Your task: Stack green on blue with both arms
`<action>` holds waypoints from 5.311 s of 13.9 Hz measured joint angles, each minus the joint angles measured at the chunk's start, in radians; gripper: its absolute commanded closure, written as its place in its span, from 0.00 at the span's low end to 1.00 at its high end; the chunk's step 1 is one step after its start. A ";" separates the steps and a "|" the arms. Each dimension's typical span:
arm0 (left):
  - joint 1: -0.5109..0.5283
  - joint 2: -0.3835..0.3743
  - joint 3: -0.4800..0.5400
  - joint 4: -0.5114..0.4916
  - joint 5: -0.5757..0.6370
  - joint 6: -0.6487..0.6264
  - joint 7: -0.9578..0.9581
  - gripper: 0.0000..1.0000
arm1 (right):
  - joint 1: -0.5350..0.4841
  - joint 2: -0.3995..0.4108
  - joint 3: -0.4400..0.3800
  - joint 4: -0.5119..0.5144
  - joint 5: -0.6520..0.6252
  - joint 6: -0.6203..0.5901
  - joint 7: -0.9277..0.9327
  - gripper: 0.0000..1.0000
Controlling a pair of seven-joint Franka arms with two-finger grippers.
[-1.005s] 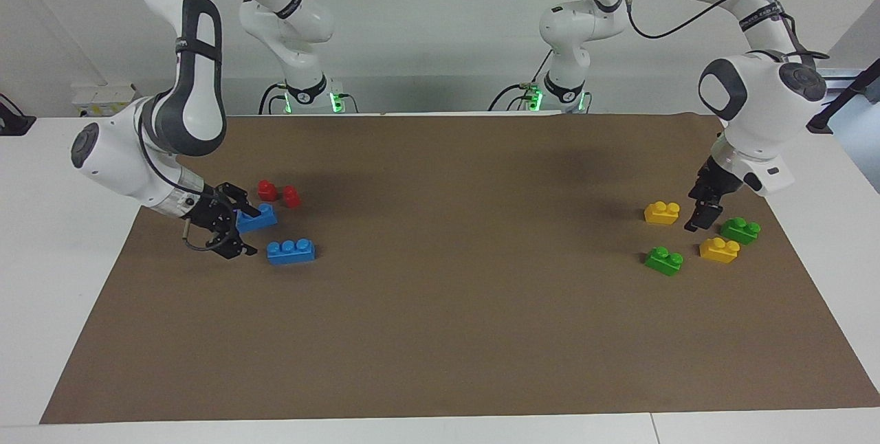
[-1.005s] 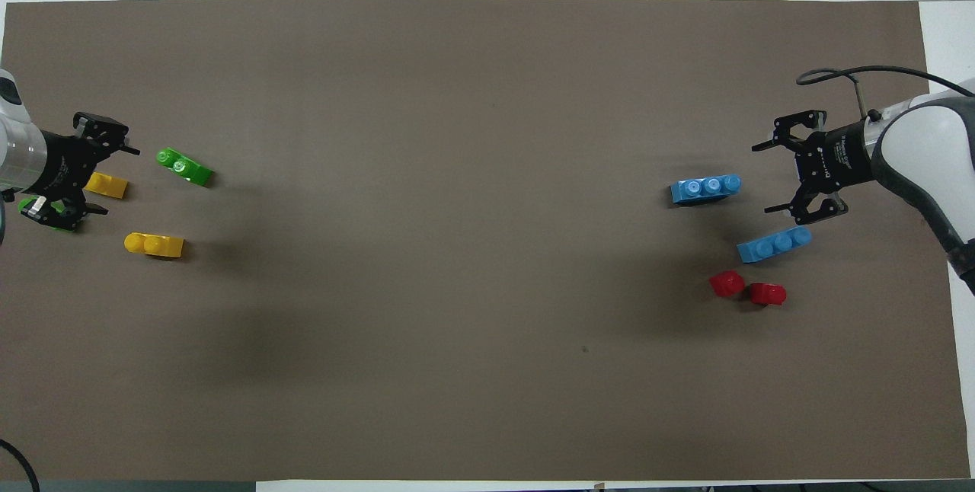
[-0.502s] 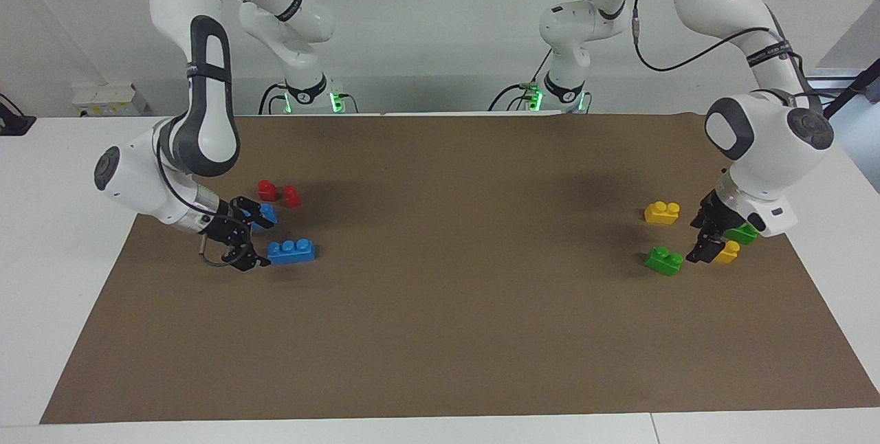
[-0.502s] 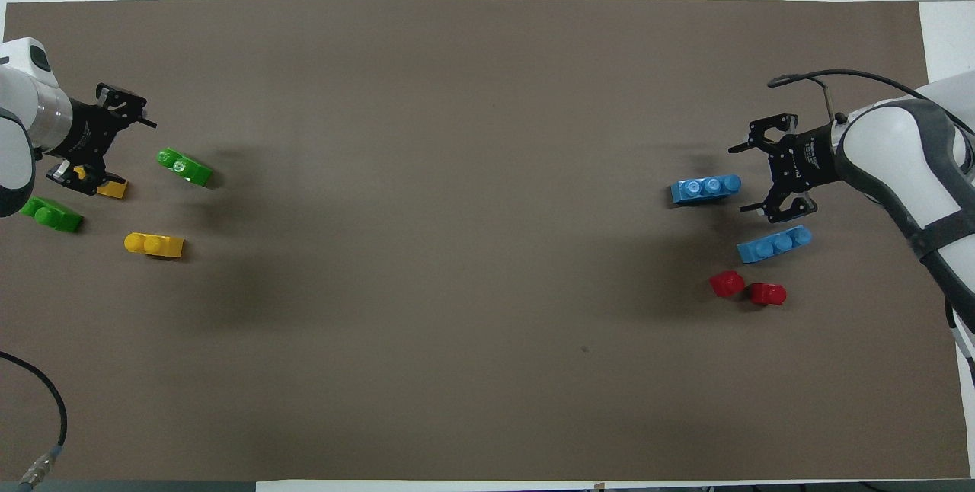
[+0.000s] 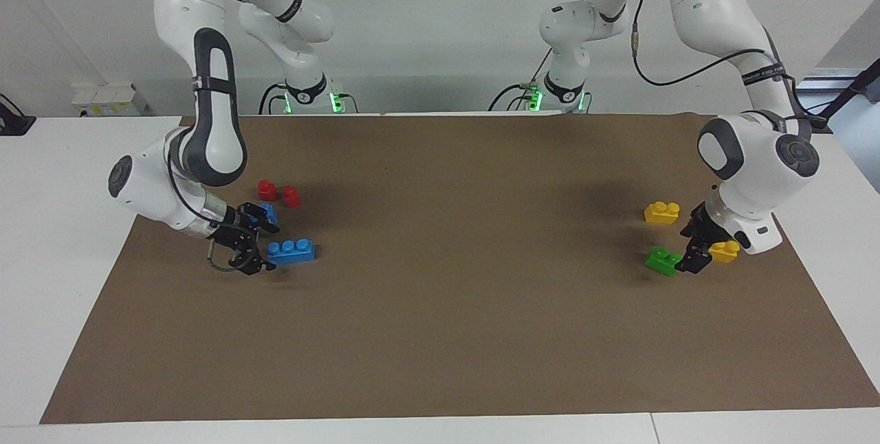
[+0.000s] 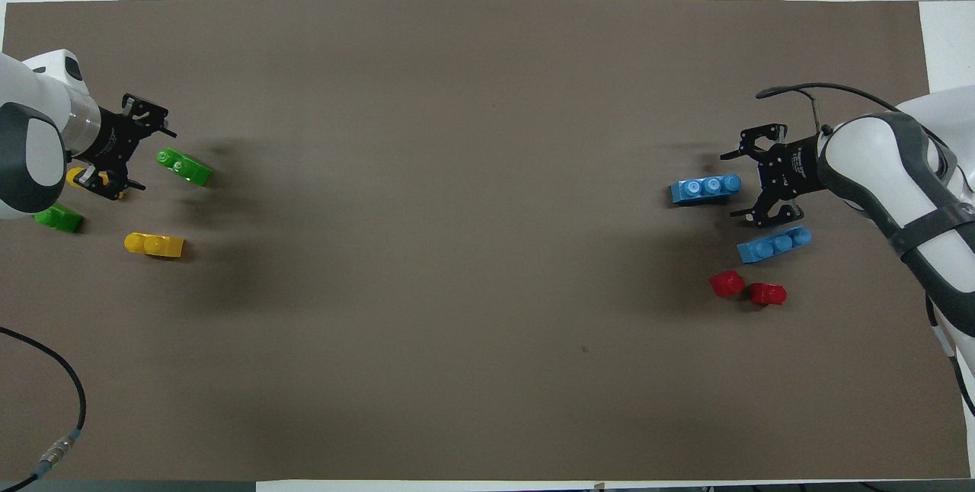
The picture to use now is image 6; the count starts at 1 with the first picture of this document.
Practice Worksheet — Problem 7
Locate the blue three-stud toy brick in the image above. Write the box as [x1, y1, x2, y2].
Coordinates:
[736, 225, 814, 264]
[670, 174, 743, 207]

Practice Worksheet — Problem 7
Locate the yellow two-stud toy brick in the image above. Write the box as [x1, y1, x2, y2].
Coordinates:
[66, 166, 126, 200]
[124, 232, 185, 259]

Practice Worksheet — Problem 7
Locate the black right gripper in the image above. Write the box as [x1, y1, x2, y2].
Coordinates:
[720, 123, 827, 228]

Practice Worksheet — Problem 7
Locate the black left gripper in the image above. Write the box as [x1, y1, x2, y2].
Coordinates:
[74, 94, 177, 200]

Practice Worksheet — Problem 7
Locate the brown table mat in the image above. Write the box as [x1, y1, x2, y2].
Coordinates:
[0, 0, 972, 481]

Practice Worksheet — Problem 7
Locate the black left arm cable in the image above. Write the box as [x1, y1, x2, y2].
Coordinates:
[0, 327, 87, 492]

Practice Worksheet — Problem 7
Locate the green two-stud toy brick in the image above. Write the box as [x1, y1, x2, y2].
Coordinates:
[34, 204, 84, 234]
[156, 149, 213, 188]

